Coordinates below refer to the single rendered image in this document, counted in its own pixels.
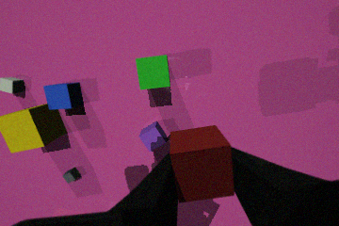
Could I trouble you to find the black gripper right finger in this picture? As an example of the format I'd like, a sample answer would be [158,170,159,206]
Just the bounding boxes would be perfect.
[231,148,339,226]

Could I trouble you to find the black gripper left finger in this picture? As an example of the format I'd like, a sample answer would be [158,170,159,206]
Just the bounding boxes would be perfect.
[12,153,178,226]

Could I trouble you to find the yellow block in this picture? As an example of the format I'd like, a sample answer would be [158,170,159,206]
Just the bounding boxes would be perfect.
[0,104,67,153]

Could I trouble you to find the blue cube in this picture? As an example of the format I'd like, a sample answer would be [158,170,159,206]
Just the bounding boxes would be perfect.
[43,82,83,110]

